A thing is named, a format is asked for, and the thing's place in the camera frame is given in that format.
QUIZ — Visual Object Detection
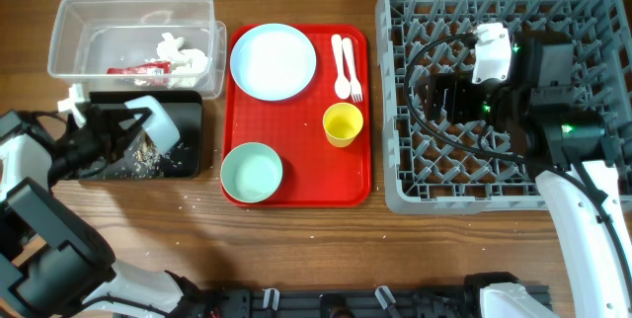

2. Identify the light blue bowl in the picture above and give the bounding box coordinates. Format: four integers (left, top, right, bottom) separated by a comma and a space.
124, 96, 180, 155

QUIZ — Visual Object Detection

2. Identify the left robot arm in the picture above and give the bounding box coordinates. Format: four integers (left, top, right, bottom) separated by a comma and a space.
1, 84, 212, 317

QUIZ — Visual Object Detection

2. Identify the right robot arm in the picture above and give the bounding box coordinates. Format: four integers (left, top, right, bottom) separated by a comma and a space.
405, 23, 631, 317

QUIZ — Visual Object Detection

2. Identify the black waste tray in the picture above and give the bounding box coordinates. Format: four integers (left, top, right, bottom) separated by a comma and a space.
69, 91, 203, 181

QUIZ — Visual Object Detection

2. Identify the light blue plate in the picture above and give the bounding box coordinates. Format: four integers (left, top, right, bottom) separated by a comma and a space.
230, 24, 317, 102

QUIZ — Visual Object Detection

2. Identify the yellow plastic cup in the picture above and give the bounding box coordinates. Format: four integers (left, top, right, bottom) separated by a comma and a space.
323, 103, 363, 148

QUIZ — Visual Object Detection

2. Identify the mint green bowl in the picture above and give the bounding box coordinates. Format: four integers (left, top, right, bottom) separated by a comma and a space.
220, 142, 283, 204

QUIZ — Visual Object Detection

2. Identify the white plastic fork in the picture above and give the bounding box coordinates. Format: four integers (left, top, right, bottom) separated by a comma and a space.
342, 38, 363, 103

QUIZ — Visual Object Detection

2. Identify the red snack wrapper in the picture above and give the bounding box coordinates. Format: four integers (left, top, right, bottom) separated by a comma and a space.
107, 61, 172, 86

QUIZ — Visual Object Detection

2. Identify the clear plastic waste bin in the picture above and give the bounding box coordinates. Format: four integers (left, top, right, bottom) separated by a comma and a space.
47, 0, 227, 99

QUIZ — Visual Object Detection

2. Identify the red serving tray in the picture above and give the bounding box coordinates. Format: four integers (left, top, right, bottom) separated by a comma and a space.
222, 25, 371, 207

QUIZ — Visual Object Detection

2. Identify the grey dishwasher rack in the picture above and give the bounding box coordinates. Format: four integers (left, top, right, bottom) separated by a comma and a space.
375, 0, 631, 215

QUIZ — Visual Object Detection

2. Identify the white plastic spoon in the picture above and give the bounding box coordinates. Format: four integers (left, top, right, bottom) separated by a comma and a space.
331, 34, 351, 100

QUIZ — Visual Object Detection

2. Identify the food scraps pile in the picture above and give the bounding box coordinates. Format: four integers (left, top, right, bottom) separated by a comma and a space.
104, 132, 183, 180

